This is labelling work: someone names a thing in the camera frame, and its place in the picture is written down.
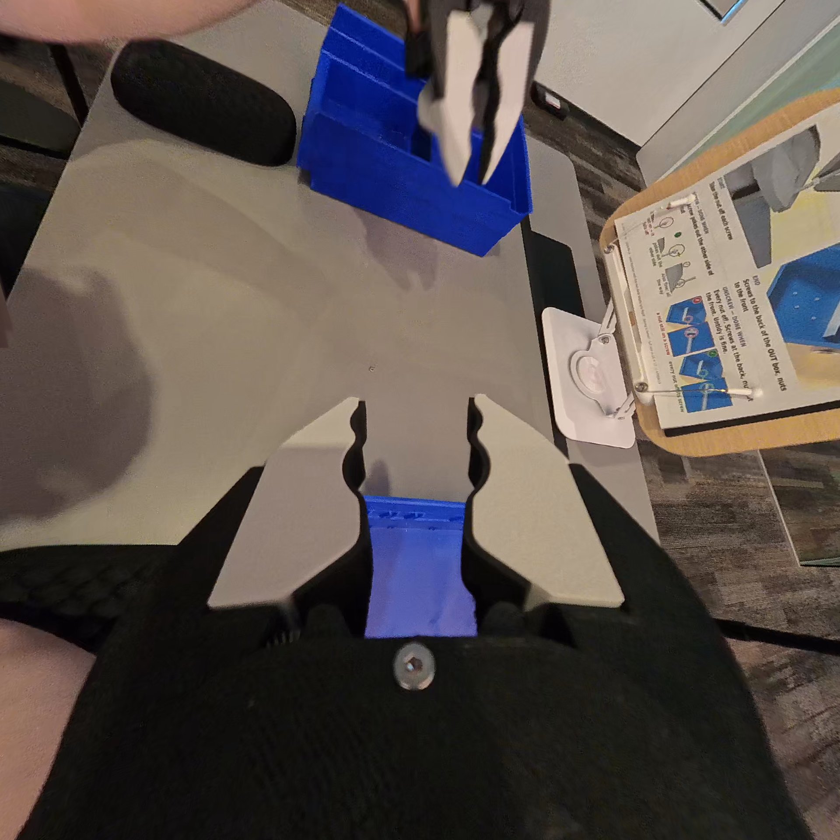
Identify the person's left forearm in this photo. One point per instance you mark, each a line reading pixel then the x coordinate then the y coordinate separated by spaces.
pixel 98 16

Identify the black office chair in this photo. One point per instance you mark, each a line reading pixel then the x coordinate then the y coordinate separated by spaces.
pixel 33 118

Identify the white stand base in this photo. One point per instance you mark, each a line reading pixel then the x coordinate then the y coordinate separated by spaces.
pixel 564 394

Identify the person's right forearm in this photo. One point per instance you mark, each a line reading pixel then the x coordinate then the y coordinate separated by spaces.
pixel 33 735

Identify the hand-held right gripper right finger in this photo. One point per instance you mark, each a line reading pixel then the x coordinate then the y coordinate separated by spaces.
pixel 544 525

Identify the person's left hand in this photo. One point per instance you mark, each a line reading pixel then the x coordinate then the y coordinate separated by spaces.
pixel 412 13

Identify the blue divided plastic bin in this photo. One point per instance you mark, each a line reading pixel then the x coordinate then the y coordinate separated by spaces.
pixel 394 197

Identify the instruction sheet on stand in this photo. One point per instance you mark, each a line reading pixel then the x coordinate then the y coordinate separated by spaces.
pixel 722 439

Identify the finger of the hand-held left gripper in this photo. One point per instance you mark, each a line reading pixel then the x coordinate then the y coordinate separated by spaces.
pixel 515 79
pixel 459 92

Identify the large window with blinds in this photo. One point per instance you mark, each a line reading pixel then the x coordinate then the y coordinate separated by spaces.
pixel 741 8

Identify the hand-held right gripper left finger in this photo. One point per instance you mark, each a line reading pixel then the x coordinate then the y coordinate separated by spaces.
pixel 295 525

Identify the black bin divider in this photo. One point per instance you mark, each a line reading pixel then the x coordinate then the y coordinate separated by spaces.
pixel 421 148

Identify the black floor power box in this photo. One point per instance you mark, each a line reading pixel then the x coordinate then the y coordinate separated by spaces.
pixel 550 100

